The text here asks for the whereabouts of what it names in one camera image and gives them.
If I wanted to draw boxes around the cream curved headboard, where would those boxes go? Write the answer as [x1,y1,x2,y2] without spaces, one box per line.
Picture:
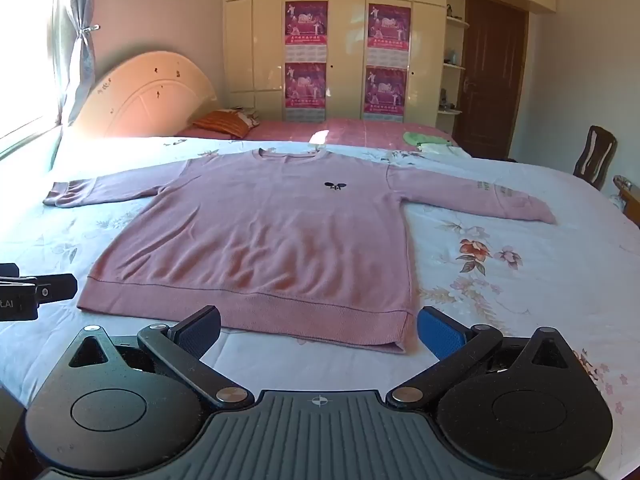
[70,51,218,140]

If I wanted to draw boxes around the wooden furniture piece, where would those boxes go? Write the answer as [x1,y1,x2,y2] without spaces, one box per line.
[612,175,640,217]

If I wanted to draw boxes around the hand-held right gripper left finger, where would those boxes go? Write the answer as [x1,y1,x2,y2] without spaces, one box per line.
[65,305,255,408]

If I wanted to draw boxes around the grey curtain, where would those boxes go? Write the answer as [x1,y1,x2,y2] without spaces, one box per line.
[50,0,101,126]

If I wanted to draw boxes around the pink long-sleeve sweater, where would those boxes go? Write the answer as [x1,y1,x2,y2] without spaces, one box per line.
[42,147,558,356]

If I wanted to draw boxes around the purple wall poster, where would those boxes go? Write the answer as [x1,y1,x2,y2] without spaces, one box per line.
[285,1,328,63]
[285,62,327,122]
[367,3,411,66]
[365,65,407,123]

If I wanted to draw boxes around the folded white cloth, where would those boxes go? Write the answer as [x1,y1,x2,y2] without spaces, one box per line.
[417,142,468,157]

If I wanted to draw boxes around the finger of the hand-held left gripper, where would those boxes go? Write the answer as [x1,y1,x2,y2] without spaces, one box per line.
[36,273,78,305]

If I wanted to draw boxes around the orange striped pillow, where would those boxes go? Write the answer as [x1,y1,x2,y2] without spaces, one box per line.
[192,110,261,140]

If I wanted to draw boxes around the white floral bed sheet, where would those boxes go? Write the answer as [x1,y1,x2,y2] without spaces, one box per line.
[0,135,640,480]

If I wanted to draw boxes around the dark brown wooden door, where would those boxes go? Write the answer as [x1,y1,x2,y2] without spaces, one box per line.
[452,0,530,161]

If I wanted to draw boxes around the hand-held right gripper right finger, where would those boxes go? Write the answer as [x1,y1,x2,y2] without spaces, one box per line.
[386,306,583,408]

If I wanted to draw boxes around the cream wardrobe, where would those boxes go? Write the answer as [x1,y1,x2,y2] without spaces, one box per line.
[222,0,558,123]

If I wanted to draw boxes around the window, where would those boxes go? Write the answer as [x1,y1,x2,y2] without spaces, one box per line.
[0,0,63,161]

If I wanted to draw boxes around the pink checked bedspread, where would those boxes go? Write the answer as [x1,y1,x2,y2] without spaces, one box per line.
[175,116,461,153]

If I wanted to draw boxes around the folded green cloth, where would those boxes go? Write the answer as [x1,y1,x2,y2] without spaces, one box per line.
[404,131,453,147]

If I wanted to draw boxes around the dark wooden chair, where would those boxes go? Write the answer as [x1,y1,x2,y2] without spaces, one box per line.
[572,125,618,191]

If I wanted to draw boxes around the cream corner shelves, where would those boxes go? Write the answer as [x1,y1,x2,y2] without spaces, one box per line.
[436,0,471,136]

